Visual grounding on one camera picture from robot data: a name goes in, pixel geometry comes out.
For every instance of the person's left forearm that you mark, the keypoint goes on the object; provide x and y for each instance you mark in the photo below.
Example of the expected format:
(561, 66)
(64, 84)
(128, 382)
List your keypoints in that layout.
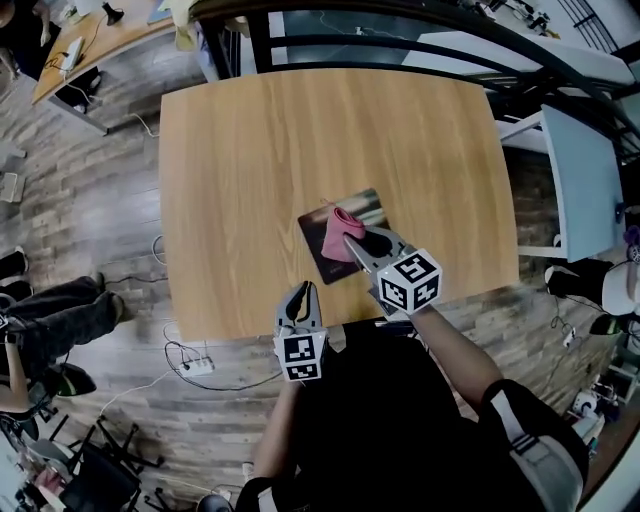
(272, 435)

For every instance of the person's right forearm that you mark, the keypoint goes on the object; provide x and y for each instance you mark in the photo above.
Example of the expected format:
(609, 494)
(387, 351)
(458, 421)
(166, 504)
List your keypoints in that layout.
(455, 355)

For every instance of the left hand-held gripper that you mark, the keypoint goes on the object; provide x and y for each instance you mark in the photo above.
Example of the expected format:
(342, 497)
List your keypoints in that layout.
(302, 352)

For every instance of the wooden desk with white frame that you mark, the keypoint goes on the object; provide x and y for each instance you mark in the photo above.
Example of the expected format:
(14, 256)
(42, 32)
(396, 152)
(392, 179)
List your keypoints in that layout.
(110, 40)

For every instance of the person's black clothing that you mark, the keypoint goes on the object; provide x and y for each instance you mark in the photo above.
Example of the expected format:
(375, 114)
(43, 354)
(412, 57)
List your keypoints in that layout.
(375, 425)

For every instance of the dark printed mouse pad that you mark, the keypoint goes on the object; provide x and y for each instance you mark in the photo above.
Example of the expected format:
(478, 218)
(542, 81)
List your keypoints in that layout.
(315, 235)

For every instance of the black office chair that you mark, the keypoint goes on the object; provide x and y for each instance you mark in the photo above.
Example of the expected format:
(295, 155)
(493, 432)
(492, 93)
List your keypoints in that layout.
(105, 480)

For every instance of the black waist device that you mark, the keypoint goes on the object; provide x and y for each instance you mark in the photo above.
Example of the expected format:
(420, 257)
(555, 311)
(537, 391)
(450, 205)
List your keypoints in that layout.
(395, 325)

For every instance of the black desk lamp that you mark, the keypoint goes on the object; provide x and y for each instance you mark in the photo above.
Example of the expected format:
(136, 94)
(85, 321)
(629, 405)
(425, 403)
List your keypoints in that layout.
(112, 12)

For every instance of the light blue table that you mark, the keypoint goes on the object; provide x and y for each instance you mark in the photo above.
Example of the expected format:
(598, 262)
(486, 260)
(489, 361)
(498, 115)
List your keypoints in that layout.
(585, 185)

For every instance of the wooden table with white legs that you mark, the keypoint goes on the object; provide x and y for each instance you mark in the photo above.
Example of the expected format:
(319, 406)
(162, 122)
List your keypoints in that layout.
(235, 200)

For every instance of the white power strip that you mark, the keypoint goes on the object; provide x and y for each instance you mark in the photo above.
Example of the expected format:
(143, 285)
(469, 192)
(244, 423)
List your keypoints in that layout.
(568, 337)
(197, 367)

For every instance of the white round device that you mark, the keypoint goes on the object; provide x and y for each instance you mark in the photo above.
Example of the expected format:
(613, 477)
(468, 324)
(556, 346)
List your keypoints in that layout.
(585, 404)

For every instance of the pink cloth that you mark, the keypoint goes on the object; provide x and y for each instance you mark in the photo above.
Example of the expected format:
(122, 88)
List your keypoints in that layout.
(340, 235)

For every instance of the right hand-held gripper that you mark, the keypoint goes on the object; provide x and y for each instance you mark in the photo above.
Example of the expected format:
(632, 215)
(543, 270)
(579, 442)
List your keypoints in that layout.
(410, 280)

